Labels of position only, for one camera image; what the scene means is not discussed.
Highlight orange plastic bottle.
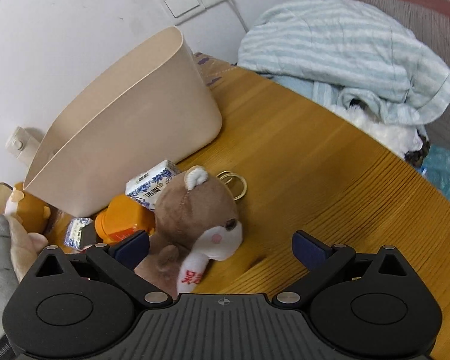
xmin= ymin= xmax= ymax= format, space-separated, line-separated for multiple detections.
xmin=94 ymin=194 xmax=155 ymax=245

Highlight blue white tissue pack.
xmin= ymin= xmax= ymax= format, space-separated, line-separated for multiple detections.
xmin=125 ymin=160 xmax=181 ymax=211

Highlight brown monkey plush toy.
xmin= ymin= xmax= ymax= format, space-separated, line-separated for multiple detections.
xmin=135 ymin=166 xmax=243 ymax=298

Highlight grey turtle plush pillow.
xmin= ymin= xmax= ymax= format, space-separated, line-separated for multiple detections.
xmin=0 ymin=181 xmax=53 ymax=350

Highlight gold key rings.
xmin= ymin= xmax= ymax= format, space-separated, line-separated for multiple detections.
xmin=215 ymin=170 xmax=249 ymax=202

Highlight black white plush toy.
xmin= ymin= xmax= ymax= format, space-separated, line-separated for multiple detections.
xmin=327 ymin=100 xmax=431 ymax=168

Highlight cream thermos bottle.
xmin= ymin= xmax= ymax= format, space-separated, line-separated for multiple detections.
xmin=5 ymin=126 xmax=44 ymax=167

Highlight blue plastic bag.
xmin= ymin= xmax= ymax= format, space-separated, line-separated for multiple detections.
xmin=419 ymin=145 xmax=450 ymax=202

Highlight beige plastic storage bin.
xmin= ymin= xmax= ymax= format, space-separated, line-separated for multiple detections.
xmin=23 ymin=27 xmax=223 ymax=217

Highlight striped light blue blanket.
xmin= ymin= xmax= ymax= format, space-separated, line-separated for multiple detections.
xmin=238 ymin=0 xmax=450 ymax=126

